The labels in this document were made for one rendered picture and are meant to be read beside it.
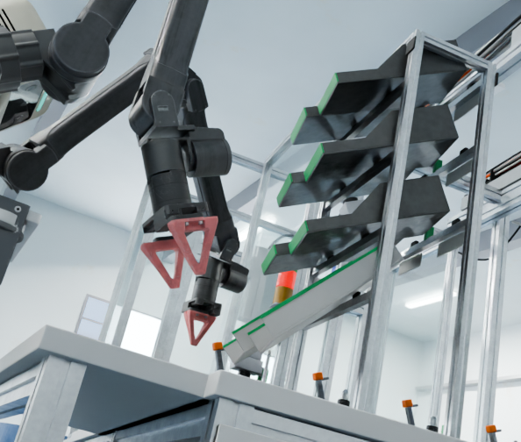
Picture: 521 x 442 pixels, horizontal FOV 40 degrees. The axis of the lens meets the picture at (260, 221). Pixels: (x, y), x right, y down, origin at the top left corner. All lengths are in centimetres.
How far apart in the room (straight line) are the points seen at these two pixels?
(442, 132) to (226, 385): 76
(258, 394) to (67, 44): 52
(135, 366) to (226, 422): 13
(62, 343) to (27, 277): 1159
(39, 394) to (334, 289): 56
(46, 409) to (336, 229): 63
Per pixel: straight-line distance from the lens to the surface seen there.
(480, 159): 145
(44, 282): 1248
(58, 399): 89
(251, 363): 167
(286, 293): 194
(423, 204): 136
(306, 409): 91
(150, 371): 89
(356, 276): 126
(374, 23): 688
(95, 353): 87
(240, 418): 88
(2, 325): 1226
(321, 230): 127
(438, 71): 152
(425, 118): 145
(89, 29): 105
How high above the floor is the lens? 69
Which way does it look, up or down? 23 degrees up
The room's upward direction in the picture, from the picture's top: 13 degrees clockwise
